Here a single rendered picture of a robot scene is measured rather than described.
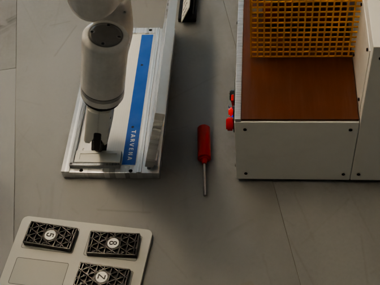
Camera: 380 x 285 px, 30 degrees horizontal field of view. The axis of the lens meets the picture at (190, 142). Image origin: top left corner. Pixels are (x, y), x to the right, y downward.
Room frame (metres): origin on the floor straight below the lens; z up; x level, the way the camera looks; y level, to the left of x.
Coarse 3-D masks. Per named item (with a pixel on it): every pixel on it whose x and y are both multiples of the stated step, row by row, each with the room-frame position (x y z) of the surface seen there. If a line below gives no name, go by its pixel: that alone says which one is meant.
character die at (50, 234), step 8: (32, 224) 0.79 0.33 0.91; (40, 224) 0.78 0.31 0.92; (48, 224) 0.78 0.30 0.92; (56, 224) 0.78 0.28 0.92; (32, 232) 0.77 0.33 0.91; (40, 232) 0.77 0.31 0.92; (48, 232) 0.76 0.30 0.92; (56, 232) 0.76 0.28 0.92; (64, 232) 0.76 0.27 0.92; (72, 232) 0.76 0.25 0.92; (24, 240) 0.75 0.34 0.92; (32, 240) 0.75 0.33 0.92; (40, 240) 0.75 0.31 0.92; (48, 240) 0.74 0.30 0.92; (56, 240) 0.74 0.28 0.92; (64, 240) 0.75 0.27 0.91; (72, 240) 0.74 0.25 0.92; (48, 248) 0.73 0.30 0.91; (56, 248) 0.73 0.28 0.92; (64, 248) 0.72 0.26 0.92
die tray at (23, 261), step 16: (64, 224) 0.78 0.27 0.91; (80, 224) 0.78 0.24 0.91; (96, 224) 0.78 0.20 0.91; (16, 240) 0.76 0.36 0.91; (80, 240) 0.74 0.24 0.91; (144, 240) 0.73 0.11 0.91; (16, 256) 0.72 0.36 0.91; (32, 256) 0.72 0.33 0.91; (48, 256) 0.72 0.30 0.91; (64, 256) 0.71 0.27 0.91; (80, 256) 0.71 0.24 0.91; (96, 256) 0.70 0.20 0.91; (144, 256) 0.69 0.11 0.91; (16, 272) 0.69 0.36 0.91; (32, 272) 0.69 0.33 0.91; (48, 272) 0.68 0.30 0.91; (64, 272) 0.68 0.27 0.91
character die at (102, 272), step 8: (80, 264) 0.68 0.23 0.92; (88, 264) 0.68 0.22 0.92; (96, 264) 0.68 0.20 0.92; (80, 272) 0.67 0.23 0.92; (88, 272) 0.67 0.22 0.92; (96, 272) 0.66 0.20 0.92; (104, 272) 0.66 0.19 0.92; (112, 272) 0.66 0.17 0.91; (120, 272) 0.66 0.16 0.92; (128, 272) 0.66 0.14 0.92; (80, 280) 0.65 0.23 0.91; (88, 280) 0.65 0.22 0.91; (96, 280) 0.65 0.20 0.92; (104, 280) 0.64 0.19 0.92; (112, 280) 0.64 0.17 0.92; (120, 280) 0.64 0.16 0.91
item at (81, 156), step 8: (80, 152) 0.95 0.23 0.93; (88, 152) 0.94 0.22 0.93; (96, 152) 0.94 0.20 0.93; (104, 152) 0.94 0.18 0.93; (112, 152) 0.94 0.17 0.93; (120, 152) 0.93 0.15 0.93; (80, 160) 0.93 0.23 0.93; (88, 160) 0.92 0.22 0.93; (96, 160) 0.92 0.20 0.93; (104, 160) 0.92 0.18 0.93; (112, 160) 0.92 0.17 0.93; (120, 160) 0.92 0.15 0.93
